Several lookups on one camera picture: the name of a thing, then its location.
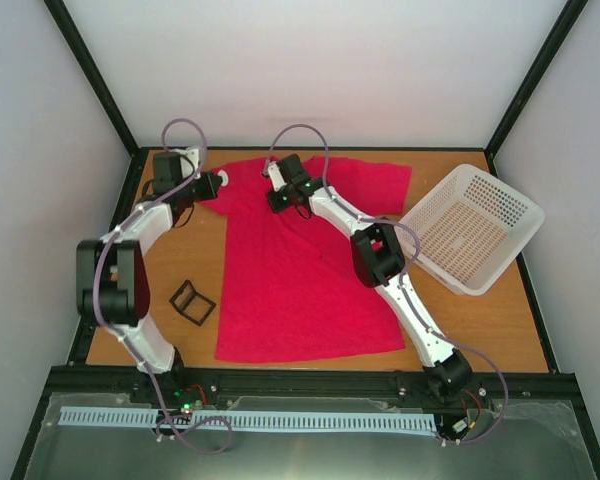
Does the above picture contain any black aluminium frame rail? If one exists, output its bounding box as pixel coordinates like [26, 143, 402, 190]
[42, 365, 584, 412]

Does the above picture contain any white perforated plastic basket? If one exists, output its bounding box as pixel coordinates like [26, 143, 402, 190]
[396, 164, 545, 296]

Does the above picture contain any round white brooch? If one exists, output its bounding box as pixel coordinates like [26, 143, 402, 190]
[217, 170, 229, 187]

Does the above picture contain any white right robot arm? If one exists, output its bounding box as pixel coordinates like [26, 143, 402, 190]
[263, 154, 472, 403]

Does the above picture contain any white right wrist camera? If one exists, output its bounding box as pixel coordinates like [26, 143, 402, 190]
[263, 161, 286, 192]

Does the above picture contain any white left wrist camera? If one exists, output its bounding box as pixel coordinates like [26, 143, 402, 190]
[176, 147, 200, 179]

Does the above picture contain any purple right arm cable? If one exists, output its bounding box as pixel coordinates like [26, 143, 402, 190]
[268, 123, 510, 447]

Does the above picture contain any light blue cable duct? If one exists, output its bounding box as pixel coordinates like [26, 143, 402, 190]
[57, 406, 435, 436]

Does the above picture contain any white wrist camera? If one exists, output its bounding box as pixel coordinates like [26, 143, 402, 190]
[263, 161, 286, 192]
[176, 147, 200, 179]

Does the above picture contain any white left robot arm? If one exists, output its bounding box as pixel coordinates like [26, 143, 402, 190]
[76, 147, 228, 403]

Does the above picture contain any red t-shirt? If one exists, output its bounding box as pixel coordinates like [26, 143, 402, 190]
[204, 158, 405, 364]

